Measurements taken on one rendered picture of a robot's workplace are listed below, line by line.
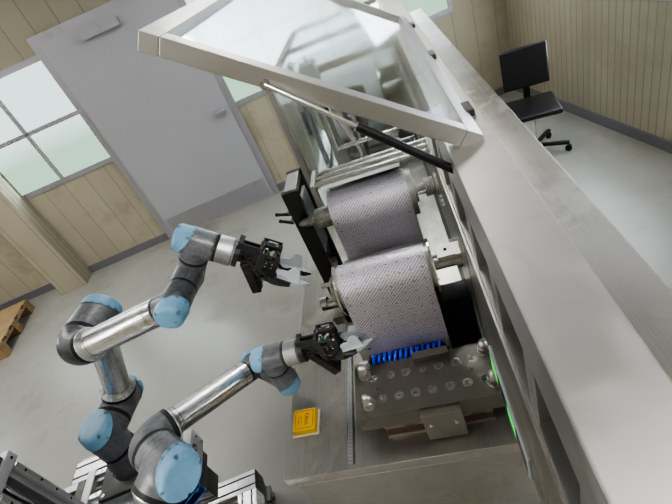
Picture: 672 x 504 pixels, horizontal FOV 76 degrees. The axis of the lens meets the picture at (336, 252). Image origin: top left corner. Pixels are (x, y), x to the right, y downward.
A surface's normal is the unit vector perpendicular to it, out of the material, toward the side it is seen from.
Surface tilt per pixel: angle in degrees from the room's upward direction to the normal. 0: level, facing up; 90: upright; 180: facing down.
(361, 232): 92
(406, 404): 0
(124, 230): 90
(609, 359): 0
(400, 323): 90
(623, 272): 0
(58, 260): 90
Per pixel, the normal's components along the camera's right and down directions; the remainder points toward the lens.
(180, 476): 0.80, 0.03
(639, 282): -0.34, -0.75
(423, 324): -0.02, 0.61
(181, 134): 0.21, 0.53
